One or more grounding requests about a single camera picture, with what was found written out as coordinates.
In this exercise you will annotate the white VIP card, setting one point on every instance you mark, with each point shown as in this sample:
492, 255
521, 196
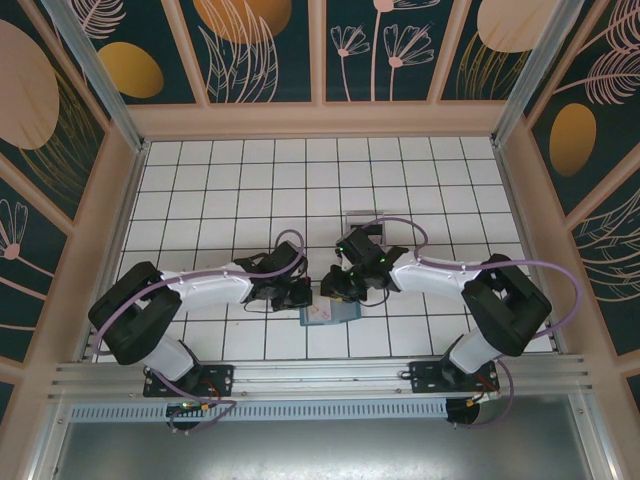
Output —
322, 312

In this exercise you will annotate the blue card holder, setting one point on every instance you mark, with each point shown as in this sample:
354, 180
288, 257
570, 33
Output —
345, 312

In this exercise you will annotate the black credit card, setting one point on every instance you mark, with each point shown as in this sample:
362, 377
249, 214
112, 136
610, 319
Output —
376, 231

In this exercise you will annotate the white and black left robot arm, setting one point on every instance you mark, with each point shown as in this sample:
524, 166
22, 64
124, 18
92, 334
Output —
210, 287

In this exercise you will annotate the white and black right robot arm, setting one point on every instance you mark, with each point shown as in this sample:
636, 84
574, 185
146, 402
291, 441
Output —
430, 280

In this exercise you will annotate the clear acrylic box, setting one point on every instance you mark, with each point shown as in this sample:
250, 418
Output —
356, 217

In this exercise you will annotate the grey metal sheet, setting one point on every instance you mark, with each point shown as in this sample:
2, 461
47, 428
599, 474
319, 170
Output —
325, 450

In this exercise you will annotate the aluminium mounting rail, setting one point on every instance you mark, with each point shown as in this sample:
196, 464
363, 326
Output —
325, 375

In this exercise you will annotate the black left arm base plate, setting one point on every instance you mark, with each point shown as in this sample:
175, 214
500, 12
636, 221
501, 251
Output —
220, 380

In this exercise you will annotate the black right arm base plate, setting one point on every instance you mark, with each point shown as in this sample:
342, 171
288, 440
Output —
422, 377

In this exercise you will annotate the aluminium corner post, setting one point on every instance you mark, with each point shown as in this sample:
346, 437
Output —
525, 75
106, 85

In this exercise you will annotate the aluminium frame bar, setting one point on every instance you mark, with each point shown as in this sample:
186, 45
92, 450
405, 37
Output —
47, 445
597, 440

